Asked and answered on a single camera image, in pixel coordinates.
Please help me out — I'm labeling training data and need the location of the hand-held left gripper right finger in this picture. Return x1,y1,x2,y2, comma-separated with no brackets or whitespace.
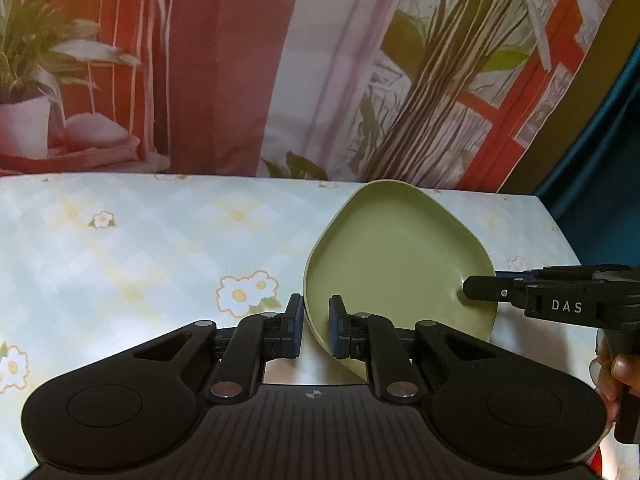
327,295,517,406

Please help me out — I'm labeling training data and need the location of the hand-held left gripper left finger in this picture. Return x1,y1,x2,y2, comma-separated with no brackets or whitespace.
107,293,306,406

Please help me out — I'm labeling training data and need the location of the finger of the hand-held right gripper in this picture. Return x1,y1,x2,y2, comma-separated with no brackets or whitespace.
462,275,529,307
495,265,602,284

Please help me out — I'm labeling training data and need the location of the green square plate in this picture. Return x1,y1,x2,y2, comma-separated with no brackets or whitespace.
302,179,498,383

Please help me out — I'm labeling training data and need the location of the person's right hand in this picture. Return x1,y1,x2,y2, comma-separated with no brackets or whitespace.
589,341,640,420

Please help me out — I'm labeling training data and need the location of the teal curtain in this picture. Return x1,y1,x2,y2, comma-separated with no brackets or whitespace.
530,35,640,273

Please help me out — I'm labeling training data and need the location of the floral checked tablecloth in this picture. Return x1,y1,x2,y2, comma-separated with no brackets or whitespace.
0,172,601,480

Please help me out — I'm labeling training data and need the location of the printed room scene backdrop cloth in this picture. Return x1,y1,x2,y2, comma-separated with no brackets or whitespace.
0,0,618,196

